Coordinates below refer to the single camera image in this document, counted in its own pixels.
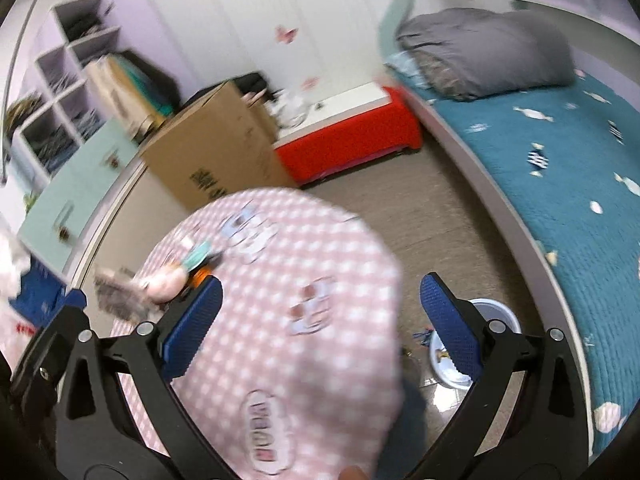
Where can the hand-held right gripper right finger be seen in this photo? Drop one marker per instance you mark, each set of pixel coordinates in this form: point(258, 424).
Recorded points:
point(450, 330)

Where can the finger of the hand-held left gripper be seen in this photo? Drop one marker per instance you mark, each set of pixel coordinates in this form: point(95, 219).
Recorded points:
point(70, 317)

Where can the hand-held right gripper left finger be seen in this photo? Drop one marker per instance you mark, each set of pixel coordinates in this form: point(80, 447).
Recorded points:
point(192, 327)

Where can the pink paper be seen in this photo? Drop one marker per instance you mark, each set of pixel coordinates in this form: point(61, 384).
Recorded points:
point(167, 282)

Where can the pale blue waste bin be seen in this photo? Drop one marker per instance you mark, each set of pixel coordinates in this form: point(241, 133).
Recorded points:
point(500, 312)

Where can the orange bottle cap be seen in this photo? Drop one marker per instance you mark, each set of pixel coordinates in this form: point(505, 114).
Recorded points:
point(201, 275)

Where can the dark patterned wrapper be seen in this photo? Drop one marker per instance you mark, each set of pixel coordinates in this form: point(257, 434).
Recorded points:
point(120, 295)

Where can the teal wrapper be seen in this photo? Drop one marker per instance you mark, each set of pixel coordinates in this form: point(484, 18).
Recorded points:
point(197, 255)

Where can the white bag with red print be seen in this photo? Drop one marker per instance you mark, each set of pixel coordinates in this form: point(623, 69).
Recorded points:
point(15, 335)

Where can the blue storage box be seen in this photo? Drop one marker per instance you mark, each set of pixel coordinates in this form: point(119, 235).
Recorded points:
point(37, 285)

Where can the person's blue jeans leg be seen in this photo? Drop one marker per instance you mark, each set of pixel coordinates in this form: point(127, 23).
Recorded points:
point(412, 425)

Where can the pink checkered tablecloth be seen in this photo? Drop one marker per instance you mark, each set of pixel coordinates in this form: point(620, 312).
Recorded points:
point(300, 240)

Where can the mint drawer cabinet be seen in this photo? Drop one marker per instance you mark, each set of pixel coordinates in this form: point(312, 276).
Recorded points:
point(85, 170)

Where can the teal patterned bed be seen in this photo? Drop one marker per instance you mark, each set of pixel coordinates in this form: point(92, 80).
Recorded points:
point(550, 185)

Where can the brown cardboard box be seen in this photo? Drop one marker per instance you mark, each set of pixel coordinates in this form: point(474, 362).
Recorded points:
point(215, 145)

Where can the red storage bench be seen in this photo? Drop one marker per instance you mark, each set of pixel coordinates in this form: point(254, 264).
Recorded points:
point(350, 140)

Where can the beige flat carton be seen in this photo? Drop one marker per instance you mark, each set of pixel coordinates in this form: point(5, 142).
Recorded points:
point(112, 90)

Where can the teal cloth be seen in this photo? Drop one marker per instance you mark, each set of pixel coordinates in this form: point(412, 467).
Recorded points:
point(145, 90)

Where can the clear white plastic bag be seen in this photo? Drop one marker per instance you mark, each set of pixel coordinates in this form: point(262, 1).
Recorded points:
point(290, 107)

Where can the black bag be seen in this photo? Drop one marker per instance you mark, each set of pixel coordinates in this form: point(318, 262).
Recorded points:
point(247, 85)

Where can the dark cloth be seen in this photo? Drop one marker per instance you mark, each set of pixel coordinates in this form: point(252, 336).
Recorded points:
point(160, 80)

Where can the grey patterned pillow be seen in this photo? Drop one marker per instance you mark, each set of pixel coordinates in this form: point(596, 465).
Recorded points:
point(440, 77)

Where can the light blue pillow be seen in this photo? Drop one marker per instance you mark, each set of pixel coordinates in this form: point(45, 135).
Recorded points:
point(402, 65)

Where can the small pink butterfly sticker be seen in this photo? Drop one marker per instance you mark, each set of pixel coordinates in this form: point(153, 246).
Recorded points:
point(310, 82)

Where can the grey duvet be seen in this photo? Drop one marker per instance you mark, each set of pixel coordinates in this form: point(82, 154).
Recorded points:
point(490, 50)

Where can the white cube shelf unit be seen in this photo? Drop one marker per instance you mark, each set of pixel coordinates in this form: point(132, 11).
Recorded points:
point(92, 35)

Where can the large pink butterfly sticker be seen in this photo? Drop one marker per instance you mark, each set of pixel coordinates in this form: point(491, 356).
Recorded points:
point(285, 34)

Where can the white wardrobe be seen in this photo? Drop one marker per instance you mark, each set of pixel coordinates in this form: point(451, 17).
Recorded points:
point(225, 20)

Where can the mint bed headboard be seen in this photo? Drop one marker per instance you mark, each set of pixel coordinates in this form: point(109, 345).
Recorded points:
point(395, 10)

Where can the white bed frame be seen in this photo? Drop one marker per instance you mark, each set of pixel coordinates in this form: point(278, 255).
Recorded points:
point(552, 300)

